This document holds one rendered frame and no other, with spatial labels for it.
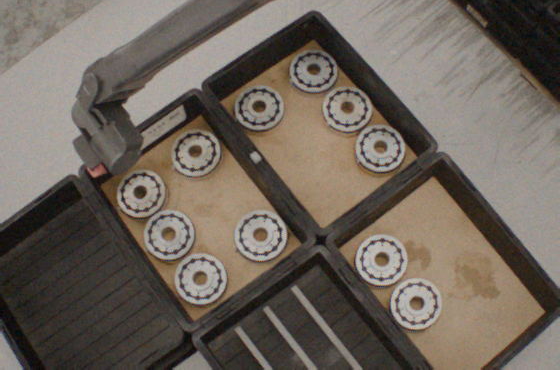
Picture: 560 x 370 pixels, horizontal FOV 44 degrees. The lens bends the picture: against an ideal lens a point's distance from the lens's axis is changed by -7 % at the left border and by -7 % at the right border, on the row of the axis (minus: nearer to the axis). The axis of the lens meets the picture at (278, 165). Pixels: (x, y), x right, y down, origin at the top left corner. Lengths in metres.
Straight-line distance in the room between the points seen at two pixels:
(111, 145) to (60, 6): 1.78
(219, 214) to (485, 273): 0.55
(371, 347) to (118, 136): 0.65
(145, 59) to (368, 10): 0.93
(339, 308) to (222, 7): 0.72
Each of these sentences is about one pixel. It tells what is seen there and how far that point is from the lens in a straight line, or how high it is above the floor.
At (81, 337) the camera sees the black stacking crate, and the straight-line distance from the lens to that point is 1.48.
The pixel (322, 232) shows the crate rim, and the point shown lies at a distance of 1.35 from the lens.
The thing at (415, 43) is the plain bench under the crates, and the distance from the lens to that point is 1.79.
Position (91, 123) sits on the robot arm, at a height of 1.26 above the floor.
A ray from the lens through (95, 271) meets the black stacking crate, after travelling 1.49.
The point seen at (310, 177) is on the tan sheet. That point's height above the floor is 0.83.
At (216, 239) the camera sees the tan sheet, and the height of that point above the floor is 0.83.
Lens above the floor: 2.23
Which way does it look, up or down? 69 degrees down
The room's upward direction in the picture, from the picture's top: 5 degrees counter-clockwise
